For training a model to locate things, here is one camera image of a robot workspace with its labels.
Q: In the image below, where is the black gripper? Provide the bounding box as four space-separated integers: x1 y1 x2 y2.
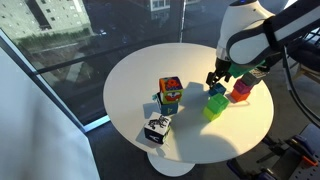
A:
205 56 234 90

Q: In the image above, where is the green plastic block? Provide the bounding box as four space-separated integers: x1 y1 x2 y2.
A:
207 93 230 115

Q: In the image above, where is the magenta plastic block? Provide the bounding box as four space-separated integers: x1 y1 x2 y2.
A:
233 79 254 95

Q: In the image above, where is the orange plastic block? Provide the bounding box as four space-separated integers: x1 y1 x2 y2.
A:
229 88 251 103

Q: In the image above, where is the grey plastic block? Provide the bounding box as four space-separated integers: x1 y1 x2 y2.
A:
241 69 266 87

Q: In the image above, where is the lime yellow-green plastic block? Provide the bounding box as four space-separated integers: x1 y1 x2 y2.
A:
203 106 223 122

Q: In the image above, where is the orange and green soft cube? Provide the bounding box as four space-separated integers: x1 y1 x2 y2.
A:
158 76 184 105

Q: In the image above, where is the blue soft cube with numeral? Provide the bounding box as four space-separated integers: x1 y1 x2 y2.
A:
155 93 179 117

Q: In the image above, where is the black and white soft cube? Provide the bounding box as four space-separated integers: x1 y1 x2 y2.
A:
143 111 172 145

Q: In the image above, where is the wooden chair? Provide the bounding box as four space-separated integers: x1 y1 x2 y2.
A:
293 63 320 85

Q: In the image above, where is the blue and orange clamp device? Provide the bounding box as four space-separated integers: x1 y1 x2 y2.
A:
226 123 320 180

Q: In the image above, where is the grey window frame post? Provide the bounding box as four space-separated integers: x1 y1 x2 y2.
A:
179 0 188 44

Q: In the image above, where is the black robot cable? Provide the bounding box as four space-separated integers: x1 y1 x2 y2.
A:
281 45 320 130

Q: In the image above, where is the white table pedestal base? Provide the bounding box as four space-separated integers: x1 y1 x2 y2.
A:
146 151 196 178

